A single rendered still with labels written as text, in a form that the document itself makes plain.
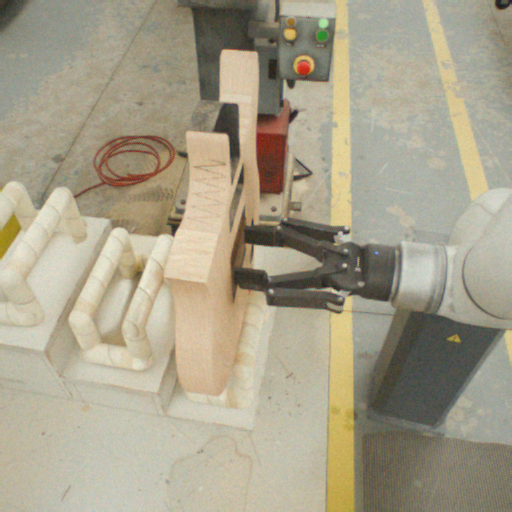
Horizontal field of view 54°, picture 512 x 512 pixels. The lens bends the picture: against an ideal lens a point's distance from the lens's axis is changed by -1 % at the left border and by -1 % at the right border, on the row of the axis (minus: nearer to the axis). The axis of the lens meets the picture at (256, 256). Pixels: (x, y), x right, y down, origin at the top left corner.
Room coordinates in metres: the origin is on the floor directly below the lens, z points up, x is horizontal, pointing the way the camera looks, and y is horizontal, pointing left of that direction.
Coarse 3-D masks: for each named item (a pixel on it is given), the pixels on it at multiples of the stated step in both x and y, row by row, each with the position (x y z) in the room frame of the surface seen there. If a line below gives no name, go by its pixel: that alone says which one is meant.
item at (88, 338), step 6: (90, 324) 0.40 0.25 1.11; (78, 330) 0.39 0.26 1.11; (84, 330) 0.39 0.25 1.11; (90, 330) 0.40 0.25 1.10; (96, 330) 0.41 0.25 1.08; (78, 336) 0.39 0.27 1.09; (84, 336) 0.39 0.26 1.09; (90, 336) 0.40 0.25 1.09; (96, 336) 0.40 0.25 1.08; (84, 342) 0.39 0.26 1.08; (90, 342) 0.39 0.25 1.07; (96, 342) 0.40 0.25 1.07; (102, 342) 0.41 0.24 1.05; (84, 348) 0.39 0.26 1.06; (90, 348) 0.39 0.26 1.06
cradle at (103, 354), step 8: (104, 344) 0.40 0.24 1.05; (80, 352) 0.39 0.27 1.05; (88, 352) 0.39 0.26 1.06; (96, 352) 0.39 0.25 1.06; (104, 352) 0.39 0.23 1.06; (112, 352) 0.39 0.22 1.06; (120, 352) 0.39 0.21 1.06; (128, 352) 0.39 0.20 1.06; (88, 360) 0.38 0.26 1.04; (96, 360) 0.38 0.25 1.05; (104, 360) 0.38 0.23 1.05; (112, 360) 0.38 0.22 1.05; (120, 360) 0.38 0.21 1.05; (128, 360) 0.37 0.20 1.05; (136, 360) 0.37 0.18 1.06; (144, 360) 0.38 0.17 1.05; (128, 368) 0.37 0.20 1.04; (136, 368) 0.37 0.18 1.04; (144, 368) 0.37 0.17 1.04
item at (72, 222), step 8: (72, 200) 0.58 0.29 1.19; (72, 208) 0.58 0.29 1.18; (64, 216) 0.57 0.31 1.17; (72, 216) 0.57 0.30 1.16; (80, 216) 0.59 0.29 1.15; (64, 224) 0.57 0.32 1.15; (72, 224) 0.57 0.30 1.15; (80, 224) 0.58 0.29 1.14; (72, 232) 0.57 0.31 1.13; (80, 232) 0.58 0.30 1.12; (72, 240) 0.57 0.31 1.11; (80, 240) 0.57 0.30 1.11
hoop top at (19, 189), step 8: (8, 184) 0.60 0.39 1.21; (16, 184) 0.60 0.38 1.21; (0, 192) 0.58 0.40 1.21; (8, 192) 0.58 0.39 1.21; (16, 192) 0.59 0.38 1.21; (0, 200) 0.56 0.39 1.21; (8, 200) 0.57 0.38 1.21; (16, 200) 0.58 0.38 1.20; (0, 208) 0.55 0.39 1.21; (8, 208) 0.55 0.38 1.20; (0, 216) 0.53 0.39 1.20; (8, 216) 0.55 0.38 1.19; (0, 224) 0.52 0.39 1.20
